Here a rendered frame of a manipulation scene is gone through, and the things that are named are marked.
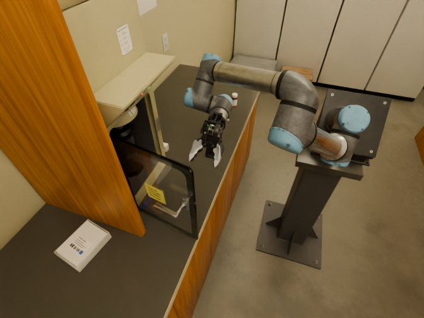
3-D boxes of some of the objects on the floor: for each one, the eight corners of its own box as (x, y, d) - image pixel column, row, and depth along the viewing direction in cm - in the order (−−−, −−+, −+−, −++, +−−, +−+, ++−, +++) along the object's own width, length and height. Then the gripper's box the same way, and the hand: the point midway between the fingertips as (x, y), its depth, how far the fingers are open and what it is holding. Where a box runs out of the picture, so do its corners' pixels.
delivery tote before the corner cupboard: (226, 87, 359) (226, 65, 336) (235, 74, 387) (236, 53, 363) (267, 96, 344) (271, 74, 320) (274, 82, 371) (277, 60, 347)
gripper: (200, 107, 92) (182, 144, 78) (236, 115, 91) (225, 155, 77) (198, 125, 99) (181, 163, 84) (233, 134, 97) (221, 173, 83)
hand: (202, 163), depth 83 cm, fingers open, 7 cm apart
